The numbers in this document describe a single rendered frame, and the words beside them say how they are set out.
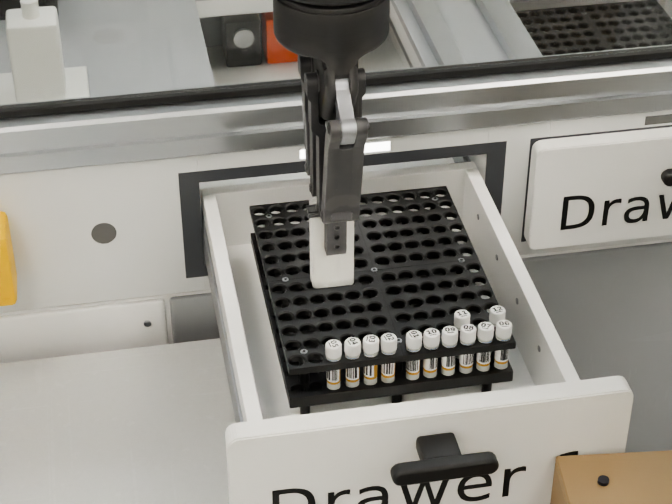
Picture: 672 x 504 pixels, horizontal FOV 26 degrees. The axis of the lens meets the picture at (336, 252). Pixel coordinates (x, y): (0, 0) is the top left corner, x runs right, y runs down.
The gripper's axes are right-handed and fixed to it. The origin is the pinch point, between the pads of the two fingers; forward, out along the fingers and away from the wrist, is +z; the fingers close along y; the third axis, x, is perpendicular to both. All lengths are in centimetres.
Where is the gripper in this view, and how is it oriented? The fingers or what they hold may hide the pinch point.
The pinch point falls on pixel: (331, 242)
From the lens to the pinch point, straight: 104.3
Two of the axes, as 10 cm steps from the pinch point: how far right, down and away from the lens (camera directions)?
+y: 1.8, 5.7, -8.0
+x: 9.8, -1.1, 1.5
